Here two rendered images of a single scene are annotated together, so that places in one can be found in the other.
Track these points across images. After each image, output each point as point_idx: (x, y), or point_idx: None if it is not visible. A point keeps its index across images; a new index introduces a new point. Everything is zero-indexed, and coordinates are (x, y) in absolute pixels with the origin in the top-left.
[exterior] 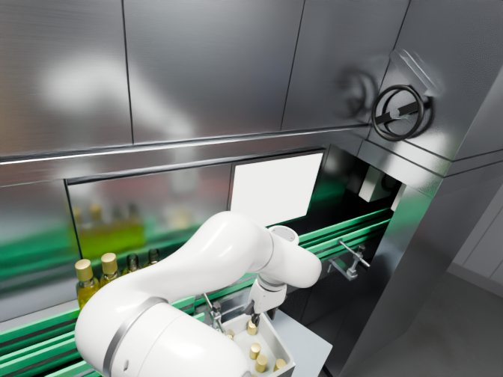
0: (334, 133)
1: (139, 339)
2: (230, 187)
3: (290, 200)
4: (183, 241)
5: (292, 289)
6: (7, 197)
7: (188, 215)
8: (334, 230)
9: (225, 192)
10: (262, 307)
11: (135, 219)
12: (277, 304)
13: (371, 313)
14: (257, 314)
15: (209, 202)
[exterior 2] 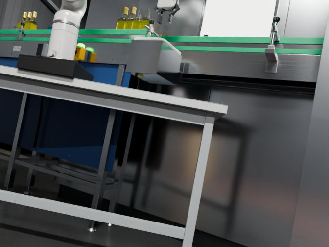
0: None
1: None
2: (203, 4)
3: (250, 24)
4: (173, 36)
5: (222, 71)
6: (127, 0)
7: (178, 17)
8: None
9: (200, 7)
10: (160, 1)
11: (156, 14)
12: (169, 5)
13: (310, 120)
14: (158, 10)
15: (191, 12)
